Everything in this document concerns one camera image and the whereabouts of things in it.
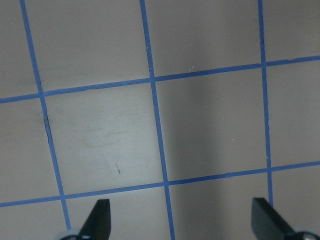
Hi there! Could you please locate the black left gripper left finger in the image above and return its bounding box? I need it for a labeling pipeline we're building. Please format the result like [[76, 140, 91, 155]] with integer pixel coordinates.
[[77, 199, 111, 240]]

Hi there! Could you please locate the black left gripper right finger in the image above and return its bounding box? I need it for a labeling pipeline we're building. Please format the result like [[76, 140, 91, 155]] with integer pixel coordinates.
[[251, 197, 296, 240]]

